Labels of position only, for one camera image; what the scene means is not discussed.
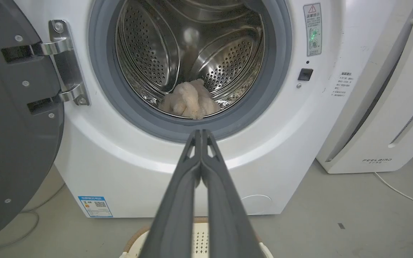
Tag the dark grey washing machine door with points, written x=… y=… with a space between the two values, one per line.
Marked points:
x=13 y=118

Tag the warning label sticker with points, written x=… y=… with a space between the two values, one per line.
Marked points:
x=312 y=29

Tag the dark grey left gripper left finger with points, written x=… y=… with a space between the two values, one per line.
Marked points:
x=177 y=208

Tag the blue energy label sticker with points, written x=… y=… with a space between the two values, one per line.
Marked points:
x=95 y=206

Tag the white front-load washing machine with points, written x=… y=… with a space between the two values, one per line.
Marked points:
x=127 y=172

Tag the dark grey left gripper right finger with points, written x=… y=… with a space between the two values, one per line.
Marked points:
x=228 y=211

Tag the beige towel in drum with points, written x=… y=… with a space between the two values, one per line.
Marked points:
x=189 y=101

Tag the chrome door hinge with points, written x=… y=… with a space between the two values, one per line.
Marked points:
x=66 y=61

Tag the white laundry basket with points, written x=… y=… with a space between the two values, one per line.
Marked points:
x=201 y=242

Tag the white Feelbird appliance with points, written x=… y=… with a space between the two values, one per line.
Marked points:
x=382 y=107

